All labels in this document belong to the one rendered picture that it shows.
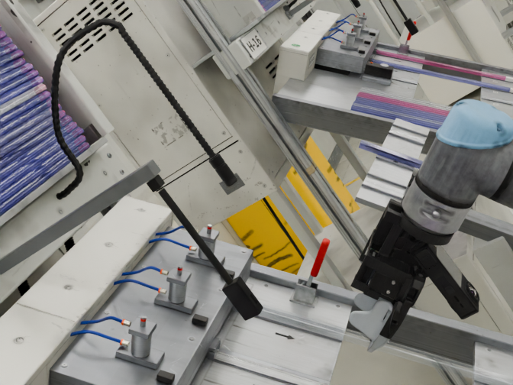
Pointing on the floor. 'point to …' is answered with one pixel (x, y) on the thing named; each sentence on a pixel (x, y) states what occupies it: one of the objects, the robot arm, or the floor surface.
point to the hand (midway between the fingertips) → (379, 342)
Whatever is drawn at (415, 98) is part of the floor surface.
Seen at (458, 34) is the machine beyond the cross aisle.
